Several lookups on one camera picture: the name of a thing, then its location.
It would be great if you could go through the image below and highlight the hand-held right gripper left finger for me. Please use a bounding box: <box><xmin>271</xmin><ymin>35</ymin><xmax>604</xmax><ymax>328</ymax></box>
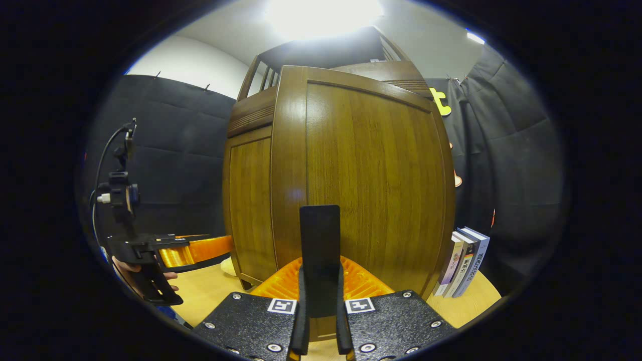
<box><xmin>192</xmin><ymin>257</ymin><xmax>310</xmax><ymax>361</ymax></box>

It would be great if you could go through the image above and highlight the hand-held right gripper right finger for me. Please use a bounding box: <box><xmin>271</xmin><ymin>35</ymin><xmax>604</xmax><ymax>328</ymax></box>
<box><xmin>335</xmin><ymin>256</ymin><xmax>458</xmax><ymax>361</ymax></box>

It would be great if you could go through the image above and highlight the wooden shoe cabinet door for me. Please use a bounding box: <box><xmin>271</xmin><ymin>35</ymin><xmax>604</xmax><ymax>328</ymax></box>
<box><xmin>223</xmin><ymin>128</ymin><xmax>278</xmax><ymax>289</ymax></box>
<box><xmin>271</xmin><ymin>65</ymin><xmax>456</xmax><ymax>300</ymax></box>

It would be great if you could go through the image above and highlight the wooden double-door shoe cabinet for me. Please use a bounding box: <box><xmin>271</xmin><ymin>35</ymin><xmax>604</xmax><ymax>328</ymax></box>
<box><xmin>222</xmin><ymin>26</ymin><xmax>456</xmax><ymax>301</ymax></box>

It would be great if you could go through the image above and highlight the black backdrop cloth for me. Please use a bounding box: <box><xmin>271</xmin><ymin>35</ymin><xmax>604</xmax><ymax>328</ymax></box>
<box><xmin>426</xmin><ymin>45</ymin><xmax>568</xmax><ymax>297</ymax></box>
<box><xmin>83</xmin><ymin>75</ymin><xmax>236</xmax><ymax>251</ymax></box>

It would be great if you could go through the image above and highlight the purple cover book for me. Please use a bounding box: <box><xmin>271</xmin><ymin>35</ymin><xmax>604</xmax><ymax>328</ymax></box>
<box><xmin>434</xmin><ymin>238</ymin><xmax>465</xmax><ymax>297</ymax></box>

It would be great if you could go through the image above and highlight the white spine book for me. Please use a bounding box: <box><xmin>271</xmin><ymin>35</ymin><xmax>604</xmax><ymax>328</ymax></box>
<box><xmin>444</xmin><ymin>233</ymin><xmax>477</xmax><ymax>298</ymax></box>

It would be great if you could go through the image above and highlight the blue grey spine book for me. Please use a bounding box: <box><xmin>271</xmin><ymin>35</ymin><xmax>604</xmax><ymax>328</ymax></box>
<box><xmin>454</xmin><ymin>227</ymin><xmax>491</xmax><ymax>298</ymax></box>

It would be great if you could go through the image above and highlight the large ceiling light panel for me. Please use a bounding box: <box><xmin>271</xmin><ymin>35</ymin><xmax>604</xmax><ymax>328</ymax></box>
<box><xmin>265</xmin><ymin>0</ymin><xmax>385</xmax><ymax>41</ymax></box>

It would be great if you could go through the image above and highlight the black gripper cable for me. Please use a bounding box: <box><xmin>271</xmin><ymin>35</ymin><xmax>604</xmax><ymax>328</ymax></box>
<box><xmin>91</xmin><ymin>124</ymin><xmax>134</xmax><ymax>246</ymax></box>

